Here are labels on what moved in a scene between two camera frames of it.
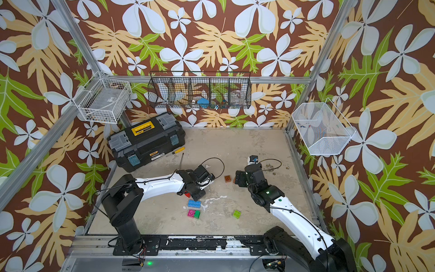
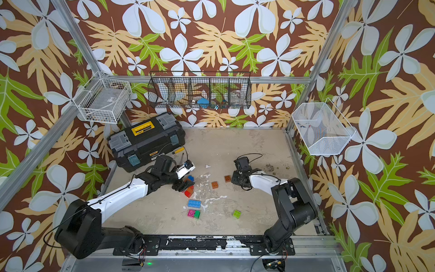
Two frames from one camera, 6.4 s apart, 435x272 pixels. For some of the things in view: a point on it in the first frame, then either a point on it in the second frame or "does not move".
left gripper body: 198,192 to 180,184
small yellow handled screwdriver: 180,149 does not move
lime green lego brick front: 237,214 does not move
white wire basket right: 323,128 does not move
